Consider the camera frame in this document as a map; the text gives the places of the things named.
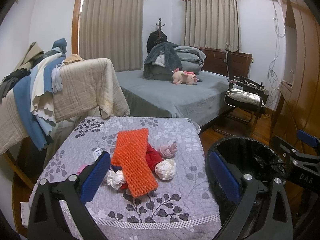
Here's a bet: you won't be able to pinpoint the white plastic ball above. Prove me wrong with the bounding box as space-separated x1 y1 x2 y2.
103 170 126 190

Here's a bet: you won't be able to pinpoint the medicine box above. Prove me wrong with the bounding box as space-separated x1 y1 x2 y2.
92 147 102 161

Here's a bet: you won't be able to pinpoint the orange foam mesh sheet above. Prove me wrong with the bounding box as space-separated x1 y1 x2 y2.
111 128 158 198

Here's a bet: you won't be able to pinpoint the pink sock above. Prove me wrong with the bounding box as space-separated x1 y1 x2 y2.
159 142 177 159

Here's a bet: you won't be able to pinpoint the red cloth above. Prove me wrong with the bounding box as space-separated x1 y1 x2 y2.
118 144 163 197

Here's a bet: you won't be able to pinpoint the black trash bin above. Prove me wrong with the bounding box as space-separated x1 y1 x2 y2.
205 137 285 239

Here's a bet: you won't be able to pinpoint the wooden wardrobe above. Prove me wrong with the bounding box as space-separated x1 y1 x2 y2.
271 0 319 155

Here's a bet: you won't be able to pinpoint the floral grey quilt cover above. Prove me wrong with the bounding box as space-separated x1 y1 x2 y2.
28 117 221 239

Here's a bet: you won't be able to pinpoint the black chair with cushion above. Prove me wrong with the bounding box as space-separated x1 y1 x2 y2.
223 66 269 138

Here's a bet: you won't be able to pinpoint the grey bed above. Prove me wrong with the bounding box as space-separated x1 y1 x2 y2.
116 70 231 127

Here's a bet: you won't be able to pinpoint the blue and cream cloths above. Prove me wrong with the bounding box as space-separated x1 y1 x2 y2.
1 38 67 153

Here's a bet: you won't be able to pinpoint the wooden headboard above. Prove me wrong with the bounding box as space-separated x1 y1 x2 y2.
199 47 252 77

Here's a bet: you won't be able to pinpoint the beige quilt on rack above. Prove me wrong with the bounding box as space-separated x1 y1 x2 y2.
1 58 130 154

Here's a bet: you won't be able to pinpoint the pink plush pig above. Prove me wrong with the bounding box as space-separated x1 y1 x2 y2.
172 68 199 85

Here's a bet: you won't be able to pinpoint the right beige curtain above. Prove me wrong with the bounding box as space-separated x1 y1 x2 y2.
183 0 242 52

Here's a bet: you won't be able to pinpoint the beige curtain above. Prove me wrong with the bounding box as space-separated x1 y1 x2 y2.
183 0 242 52
79 0 144 72

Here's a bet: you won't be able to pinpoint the pile of grey blankets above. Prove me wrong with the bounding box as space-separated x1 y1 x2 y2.
143 42 206 81

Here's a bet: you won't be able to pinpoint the coat rack with jacket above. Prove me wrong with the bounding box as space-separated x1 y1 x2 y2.
146 18 168 54

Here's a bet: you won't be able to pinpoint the left beige curtain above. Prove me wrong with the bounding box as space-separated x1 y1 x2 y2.
79 0 144 72

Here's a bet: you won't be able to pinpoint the hanging white cables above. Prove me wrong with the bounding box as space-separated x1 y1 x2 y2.
266 0 287 100

